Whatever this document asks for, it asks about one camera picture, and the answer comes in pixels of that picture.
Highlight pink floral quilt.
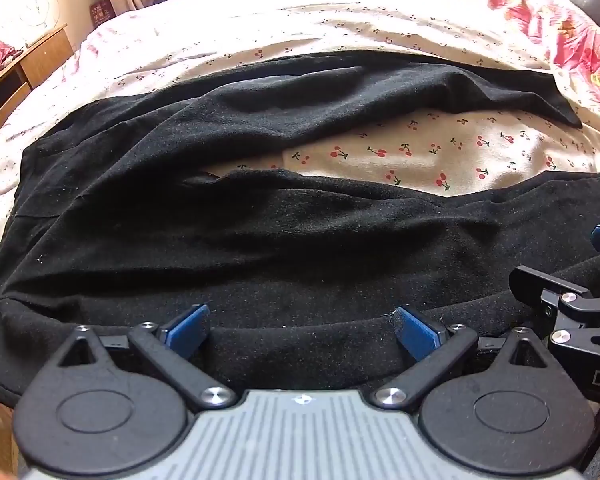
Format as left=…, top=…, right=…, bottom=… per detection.
left=460, top=0, right=600, bottom=126

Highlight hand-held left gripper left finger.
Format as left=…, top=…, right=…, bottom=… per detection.
left=55, top=304, right=237, bottom=410

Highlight wooden cabinet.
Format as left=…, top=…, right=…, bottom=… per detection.
left=0, top=24, right=76, bottom=136

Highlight cherry print bed sheet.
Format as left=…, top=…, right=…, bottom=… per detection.
left=0, top=0, right=600, bottom=271

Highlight black pants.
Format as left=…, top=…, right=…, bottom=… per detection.
left=0, top=50, right=600, bottom=396

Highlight dark red box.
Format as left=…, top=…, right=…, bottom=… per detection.
left=89, top=0, right=114, bottom=24

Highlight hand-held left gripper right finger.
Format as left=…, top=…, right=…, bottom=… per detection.
left=372, top=306, right=557, bottom=410

